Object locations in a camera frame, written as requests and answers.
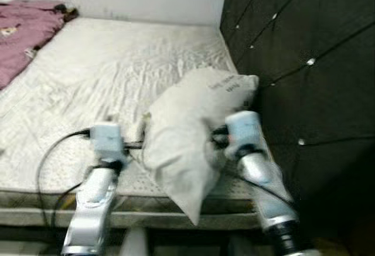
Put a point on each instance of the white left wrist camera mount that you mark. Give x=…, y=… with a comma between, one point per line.
x=107, y=140

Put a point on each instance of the grey robot left leg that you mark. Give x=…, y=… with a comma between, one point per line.
x=133, y=244

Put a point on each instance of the grey bed base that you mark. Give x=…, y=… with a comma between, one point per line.
x=35, y=217

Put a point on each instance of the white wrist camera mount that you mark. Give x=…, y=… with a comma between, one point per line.
x=107, y=140
x=243, y=130

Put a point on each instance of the white quilted mattress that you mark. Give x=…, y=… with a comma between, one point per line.
x=105, y=74

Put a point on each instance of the dark tufted headboard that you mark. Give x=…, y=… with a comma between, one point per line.
x=316, y=27

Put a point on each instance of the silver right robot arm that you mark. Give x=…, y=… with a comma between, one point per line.
x=269, y=197

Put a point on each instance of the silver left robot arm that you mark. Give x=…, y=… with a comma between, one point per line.
x=94, y=209

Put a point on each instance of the pink cartoon mouse blanket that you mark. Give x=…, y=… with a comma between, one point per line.
x=23, y=33

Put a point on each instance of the white pillow with green mark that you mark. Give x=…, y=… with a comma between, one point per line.
x=181, y=139

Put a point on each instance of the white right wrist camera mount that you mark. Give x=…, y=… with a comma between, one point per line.
x=243, y=130

